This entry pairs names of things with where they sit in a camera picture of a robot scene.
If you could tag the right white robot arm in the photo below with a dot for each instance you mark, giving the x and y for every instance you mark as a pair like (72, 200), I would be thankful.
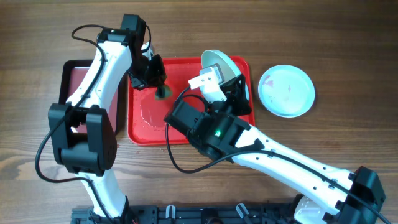
(329, 194)

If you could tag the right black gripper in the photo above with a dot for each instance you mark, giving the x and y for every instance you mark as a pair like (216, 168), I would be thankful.
(234, 89)

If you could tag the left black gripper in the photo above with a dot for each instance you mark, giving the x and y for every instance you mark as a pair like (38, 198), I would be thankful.
(155, 80)

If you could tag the red serving tray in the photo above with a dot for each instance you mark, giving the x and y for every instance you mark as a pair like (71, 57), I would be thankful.
(145, 114)

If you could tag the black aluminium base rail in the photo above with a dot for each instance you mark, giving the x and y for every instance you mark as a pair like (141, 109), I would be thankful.
(265, 213)

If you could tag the green yellow sponge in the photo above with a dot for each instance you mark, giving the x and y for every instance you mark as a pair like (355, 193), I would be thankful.
(163, 92)

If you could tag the black tray with pink water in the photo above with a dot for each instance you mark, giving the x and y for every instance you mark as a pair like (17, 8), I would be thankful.
(73, 74)

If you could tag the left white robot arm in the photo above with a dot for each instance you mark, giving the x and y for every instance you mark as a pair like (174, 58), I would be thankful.
(81, 133)

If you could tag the light blue plate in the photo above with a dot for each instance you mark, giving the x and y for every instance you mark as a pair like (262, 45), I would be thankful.
(227, 70)
(286, 91)

